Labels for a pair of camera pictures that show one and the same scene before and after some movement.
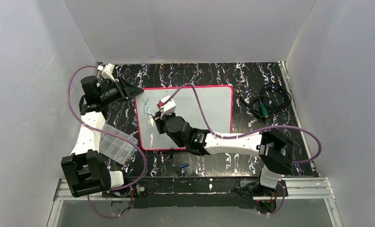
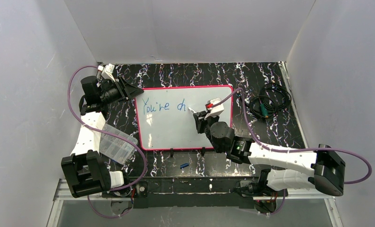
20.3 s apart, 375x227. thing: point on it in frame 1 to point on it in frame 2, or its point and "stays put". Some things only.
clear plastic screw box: [115, 148] stays put
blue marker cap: [184, 165] stays put
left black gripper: [121, 91] stays put
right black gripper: [159, 119] to [201, 120]
